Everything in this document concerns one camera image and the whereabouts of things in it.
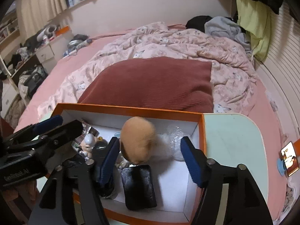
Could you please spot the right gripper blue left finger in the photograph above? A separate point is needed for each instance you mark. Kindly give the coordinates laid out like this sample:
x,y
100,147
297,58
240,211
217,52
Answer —
x,y
55,204

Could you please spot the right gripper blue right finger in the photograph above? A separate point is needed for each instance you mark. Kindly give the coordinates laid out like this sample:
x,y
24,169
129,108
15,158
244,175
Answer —
x,y
230,194

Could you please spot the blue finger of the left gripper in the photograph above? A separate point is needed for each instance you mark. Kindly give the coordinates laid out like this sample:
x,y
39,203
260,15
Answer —
x,y
52,139
36,129

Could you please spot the big-head doll figure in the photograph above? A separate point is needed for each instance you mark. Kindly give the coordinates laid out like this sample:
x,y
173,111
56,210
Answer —
x,y
87,146

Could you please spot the black lace fabric bundle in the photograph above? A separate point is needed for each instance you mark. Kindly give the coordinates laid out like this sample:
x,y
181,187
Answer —
x,y
104,157

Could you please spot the tan round plush toy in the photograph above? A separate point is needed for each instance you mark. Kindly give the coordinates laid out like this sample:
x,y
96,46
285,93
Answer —
x,y
138,138

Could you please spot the clear plastic bag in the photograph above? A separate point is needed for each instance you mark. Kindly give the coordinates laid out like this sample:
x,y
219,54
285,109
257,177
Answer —
x,y
173,137

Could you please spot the white fur pompom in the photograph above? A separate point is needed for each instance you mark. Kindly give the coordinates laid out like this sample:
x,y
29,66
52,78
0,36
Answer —
x,y
160,149

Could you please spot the blue phone stand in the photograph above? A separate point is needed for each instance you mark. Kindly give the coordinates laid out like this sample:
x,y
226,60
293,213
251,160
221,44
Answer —
x,y
281,167

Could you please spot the smartphone on stand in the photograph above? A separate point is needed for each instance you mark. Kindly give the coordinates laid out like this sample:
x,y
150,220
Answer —
x,y
289,157

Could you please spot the white drawer cabinet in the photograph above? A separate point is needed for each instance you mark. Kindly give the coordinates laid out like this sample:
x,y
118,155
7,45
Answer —
x,y
54,47

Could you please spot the dark red pillow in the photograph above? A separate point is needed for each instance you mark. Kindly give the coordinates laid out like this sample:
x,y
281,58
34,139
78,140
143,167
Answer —
x,y
156,83

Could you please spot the pink floral quilt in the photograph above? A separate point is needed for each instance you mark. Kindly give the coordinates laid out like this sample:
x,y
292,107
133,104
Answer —
x,y
232,74

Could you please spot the black garment on bed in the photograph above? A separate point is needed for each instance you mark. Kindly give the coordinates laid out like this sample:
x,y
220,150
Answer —
x,y
198,22

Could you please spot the grey clothes pile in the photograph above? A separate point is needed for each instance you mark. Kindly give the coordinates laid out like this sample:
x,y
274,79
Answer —
x,y
224,27

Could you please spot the yellow-green hanging cloth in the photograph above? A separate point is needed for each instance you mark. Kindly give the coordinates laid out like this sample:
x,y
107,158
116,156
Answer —
x,y
255,18

